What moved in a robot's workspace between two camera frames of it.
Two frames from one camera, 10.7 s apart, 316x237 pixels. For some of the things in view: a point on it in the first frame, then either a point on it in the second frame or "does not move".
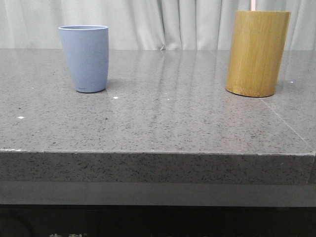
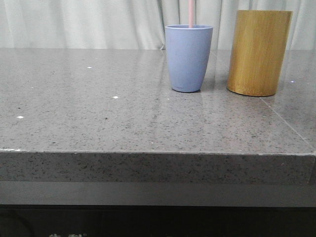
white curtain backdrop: x=147 y=24 does not move
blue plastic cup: x=86 y=47 → x=189 y=50
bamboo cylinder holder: x=258 y=41 does not move
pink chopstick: x=253 y=5 → x=191 y=14
